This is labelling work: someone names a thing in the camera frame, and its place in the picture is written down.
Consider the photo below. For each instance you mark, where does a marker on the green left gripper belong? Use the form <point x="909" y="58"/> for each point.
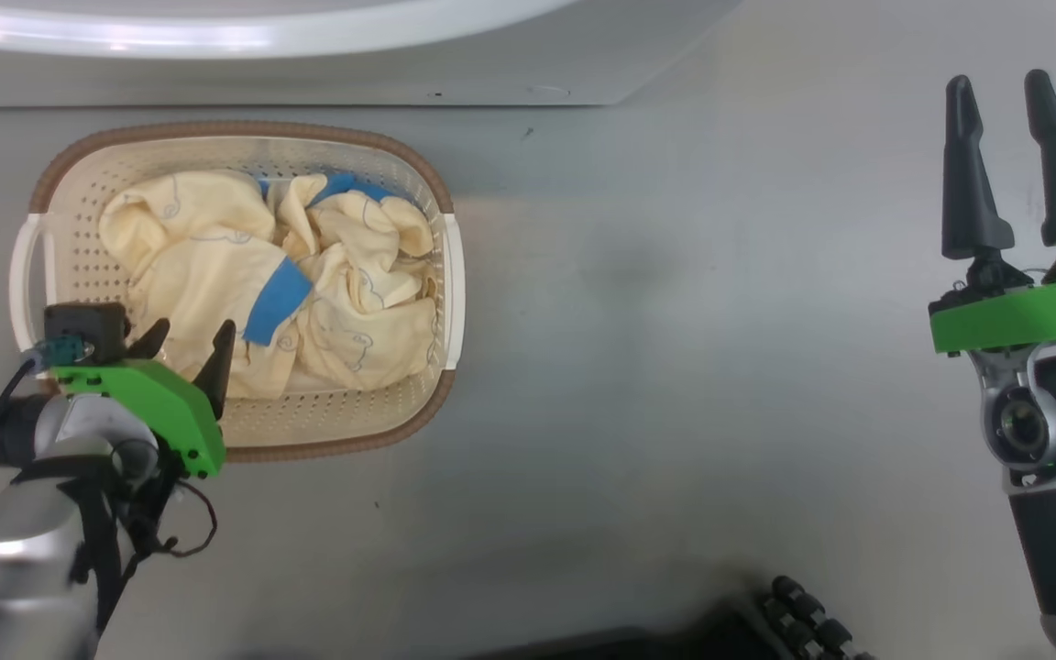
<point x="170" y="403"/>

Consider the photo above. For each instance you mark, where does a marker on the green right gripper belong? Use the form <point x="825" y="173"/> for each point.
<point x="1023" y="316"/>

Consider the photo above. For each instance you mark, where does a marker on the cream garment with blue cuff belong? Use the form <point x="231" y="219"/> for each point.
<point x="363" y="302"/>
<point x="198" y="247"/>

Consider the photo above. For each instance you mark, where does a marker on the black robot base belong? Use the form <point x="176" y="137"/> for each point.
<point x="794" y="610"/>

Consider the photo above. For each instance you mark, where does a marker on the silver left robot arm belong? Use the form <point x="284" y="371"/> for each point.
<point x="15" y="550"/>

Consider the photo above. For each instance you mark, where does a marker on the white front-load washing machine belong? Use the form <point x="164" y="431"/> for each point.
<point x="400" y="78"/>

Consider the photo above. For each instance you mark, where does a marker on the cream perforated laundry basket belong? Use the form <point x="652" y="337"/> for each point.
<point x="345" y="417"/>

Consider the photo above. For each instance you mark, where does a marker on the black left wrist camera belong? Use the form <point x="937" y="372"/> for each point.
<point x="83" y="328"/>

